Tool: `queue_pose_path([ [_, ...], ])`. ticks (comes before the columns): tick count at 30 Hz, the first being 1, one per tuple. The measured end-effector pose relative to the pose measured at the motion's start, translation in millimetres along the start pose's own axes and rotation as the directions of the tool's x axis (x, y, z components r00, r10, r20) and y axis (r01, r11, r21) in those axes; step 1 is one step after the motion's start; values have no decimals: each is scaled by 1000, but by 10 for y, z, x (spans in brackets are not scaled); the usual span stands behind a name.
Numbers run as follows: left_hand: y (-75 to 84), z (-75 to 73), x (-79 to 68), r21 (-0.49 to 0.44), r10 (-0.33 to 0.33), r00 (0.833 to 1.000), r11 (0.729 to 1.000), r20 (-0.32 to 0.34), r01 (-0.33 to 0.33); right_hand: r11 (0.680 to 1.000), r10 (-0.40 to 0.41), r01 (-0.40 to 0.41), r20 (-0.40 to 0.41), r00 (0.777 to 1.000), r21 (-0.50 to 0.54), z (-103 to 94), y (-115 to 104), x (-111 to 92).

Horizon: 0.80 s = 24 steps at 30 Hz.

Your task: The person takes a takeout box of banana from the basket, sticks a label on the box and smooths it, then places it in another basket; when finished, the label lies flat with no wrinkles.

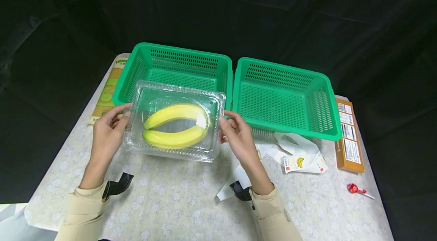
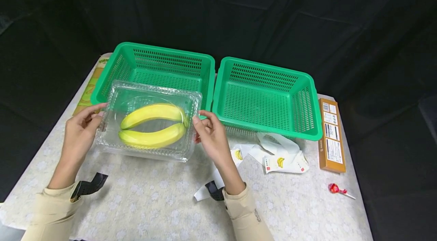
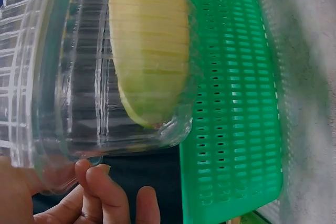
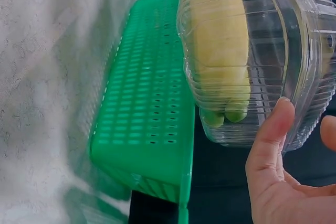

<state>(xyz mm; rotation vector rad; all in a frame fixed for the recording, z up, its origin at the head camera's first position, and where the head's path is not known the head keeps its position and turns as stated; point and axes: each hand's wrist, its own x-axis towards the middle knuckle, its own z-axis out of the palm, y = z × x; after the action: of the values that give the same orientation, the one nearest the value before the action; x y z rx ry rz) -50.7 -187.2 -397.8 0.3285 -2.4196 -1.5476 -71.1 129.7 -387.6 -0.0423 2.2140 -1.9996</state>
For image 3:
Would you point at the person's left hand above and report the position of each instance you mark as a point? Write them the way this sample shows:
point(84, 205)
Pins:
point(60, 208)

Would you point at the clear ribbed plastic container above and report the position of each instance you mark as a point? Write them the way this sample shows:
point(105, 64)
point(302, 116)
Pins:
point(78, 77)

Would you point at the person's body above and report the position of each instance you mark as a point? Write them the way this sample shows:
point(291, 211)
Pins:
point(157, 166)

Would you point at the green slotted plastic basket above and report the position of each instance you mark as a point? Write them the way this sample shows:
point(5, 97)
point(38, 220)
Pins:
point(236, 103)

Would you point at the sliced yellow green fruit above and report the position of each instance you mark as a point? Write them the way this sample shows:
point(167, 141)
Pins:
point(149, 51)

